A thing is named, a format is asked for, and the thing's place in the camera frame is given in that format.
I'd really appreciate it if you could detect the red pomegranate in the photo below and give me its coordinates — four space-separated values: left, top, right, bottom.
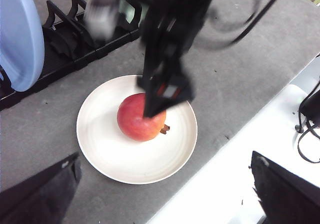
117 93 170 141

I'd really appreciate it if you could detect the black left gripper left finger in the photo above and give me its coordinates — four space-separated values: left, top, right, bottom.
0 153 82 224

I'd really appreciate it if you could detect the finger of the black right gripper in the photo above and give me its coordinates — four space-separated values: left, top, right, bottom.
156 60 197 112
137 49 188 118

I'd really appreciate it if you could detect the black dish rack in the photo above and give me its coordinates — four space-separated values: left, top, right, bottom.
0 0 142 111

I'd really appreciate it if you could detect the black cable on white surface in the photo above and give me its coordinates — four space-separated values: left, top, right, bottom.
295 81 320 164

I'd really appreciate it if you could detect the green plate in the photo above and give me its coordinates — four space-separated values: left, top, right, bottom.
119 0 149 27

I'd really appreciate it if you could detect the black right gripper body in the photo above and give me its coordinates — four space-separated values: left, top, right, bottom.
140 0 212 77

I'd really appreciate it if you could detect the white plate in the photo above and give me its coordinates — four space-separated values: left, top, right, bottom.
76 76 198 185

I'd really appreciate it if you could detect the blue plate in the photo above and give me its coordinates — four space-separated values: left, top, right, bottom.
0 0 45 92

